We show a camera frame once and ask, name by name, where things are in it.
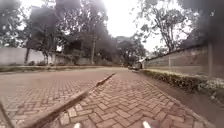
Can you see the pale wall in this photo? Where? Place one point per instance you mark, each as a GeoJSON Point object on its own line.
{"type": "Point", "coordinates": [13, 56]}

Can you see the grass verge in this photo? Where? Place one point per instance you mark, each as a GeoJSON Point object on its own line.
{"type": "Point", "coordinates": [33, 68]}

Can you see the low green hedge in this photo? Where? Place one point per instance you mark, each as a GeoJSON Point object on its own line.
{"type": "Point", "coordinates": [173, 80]}

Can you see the tree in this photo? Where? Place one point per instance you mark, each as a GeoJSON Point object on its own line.
{"type": "Point", "coordinates": [131, 50]}

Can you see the grey dirt strip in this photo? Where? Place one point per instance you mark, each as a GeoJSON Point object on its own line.
{"type": "Point", "coordinates": [200, 105]}

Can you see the red brick path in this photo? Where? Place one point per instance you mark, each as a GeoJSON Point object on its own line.
{"type": "Point", "coordinates": [133, 100]}

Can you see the trees behind stone wall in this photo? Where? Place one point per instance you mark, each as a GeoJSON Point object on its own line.
{"type": "Point", "coordinates": [203, 23]}

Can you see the red brick road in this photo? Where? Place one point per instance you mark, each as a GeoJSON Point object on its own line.
{"type": "Point", "coordinates": [40, 86]}

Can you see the robot's own part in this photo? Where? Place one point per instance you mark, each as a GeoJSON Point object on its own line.
{"type": "Point", "coordinates": [146, 124]}
{"type": "Point", "coordinates": [77, 125]}

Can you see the row of trees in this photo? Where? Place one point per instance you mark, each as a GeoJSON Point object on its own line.
{"type": "Point", "coordinates": [50, 26]}

